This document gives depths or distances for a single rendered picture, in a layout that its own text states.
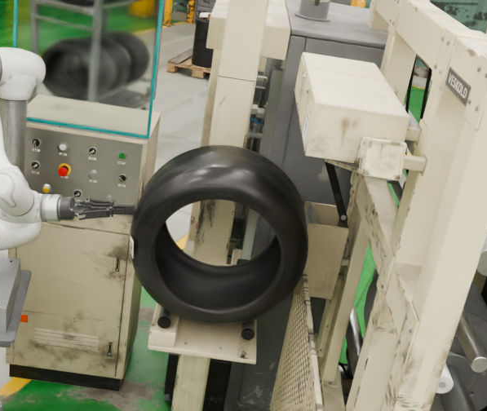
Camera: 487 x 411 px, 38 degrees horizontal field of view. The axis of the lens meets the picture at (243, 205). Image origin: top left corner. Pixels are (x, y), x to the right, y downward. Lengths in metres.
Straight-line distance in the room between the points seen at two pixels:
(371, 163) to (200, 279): 1.03
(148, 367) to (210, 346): 1.22
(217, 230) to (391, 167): 1.01
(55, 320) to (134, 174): 0.79
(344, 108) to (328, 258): 0.91
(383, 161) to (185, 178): 0.67
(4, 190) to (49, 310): 1.20
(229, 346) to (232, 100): 0.84
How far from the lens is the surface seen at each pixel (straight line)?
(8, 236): 2.82
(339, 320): 2.77
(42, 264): 3.20
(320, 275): 2.64
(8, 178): 2.21
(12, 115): 2.73
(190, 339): 2.51
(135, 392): 3.53
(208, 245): 2.66
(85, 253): 3.12
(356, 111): 1.83
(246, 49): 2.41
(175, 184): 2.18
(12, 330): 2.77
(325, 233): 2.56
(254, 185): 2.16
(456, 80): 1.78
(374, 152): 1.77
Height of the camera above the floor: 2.25
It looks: 24 degrees down
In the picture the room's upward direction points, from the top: 10 degrees clockwise
